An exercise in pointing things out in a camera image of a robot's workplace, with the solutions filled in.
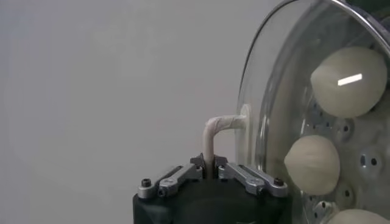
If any stainless steel steamer basket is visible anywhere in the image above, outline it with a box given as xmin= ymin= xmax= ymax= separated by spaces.
xmin=304 ymin=0 xmax=390 ymax=224

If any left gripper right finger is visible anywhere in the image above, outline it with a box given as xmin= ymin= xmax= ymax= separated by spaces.
xmin=214 ymin=155 xmax=289 ymax=198

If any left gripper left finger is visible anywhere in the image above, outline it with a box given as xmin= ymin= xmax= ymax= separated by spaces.
xmin=136 ymin=153 xmax=204 ymax=200

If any white steamed baozi bun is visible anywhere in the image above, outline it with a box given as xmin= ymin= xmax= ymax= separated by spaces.
xmin=325 ymin=208 xmax=390 ymax=224
xmin=310 ymin=46 xmax=388 ymax=119
xmin=283 ymin=135 xmax=341 ymax=196

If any glass pot lid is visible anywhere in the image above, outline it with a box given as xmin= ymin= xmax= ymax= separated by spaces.
xmin=202 ymin=0 xmax=390 ymax=224

